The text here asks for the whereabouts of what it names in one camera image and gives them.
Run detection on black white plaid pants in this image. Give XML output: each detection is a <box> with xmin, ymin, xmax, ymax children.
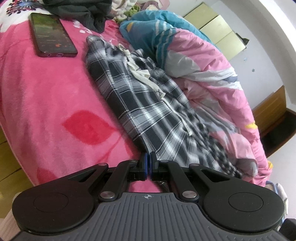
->
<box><xmin>85</xmin><ymin>35</ymin><xmax>242</xmax><ymax>178</ymax></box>

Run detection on pink floral bed blanket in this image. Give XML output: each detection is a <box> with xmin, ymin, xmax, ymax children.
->
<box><xmin>1</xmin><ymin>1</ymin><xmax>140</xmax><ymax>185</ymax></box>

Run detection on pink blue patterned duvet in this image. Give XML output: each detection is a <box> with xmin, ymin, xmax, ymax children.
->
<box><xmin>119</xmin><ymin>10</ymin><xmax>273</xmax><ymax>186</ymax></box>

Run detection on brown wooden door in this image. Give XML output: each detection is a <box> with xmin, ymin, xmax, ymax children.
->
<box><xmin>252</xmin><ymin>86</ymin><xmax>295</xmax><ymax>157</ymax></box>

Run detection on pale yellow wardrobe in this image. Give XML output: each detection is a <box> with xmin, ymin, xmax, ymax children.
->
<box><xmin>185</xmin><ymin>3</ymin><xmax>246</xmax><ymax>60</ymax></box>

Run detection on black smartphone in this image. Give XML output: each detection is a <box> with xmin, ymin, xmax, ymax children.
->
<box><xmin>29</xmin><ymin>13</ymin><xmax>78</xmax><ymax>57</ymax></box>

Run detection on cream white fleece blanket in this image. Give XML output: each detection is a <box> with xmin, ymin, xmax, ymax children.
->
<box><xmin>110</xmin><ymin>0</ymin><xmax>140</xmax><ymax>24</ymax></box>

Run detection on dark grey garment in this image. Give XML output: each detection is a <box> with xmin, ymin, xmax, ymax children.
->
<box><xmin>43</xmin><ymin>0</ymin><xmax>112</xmax><ymax>33</ymax></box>

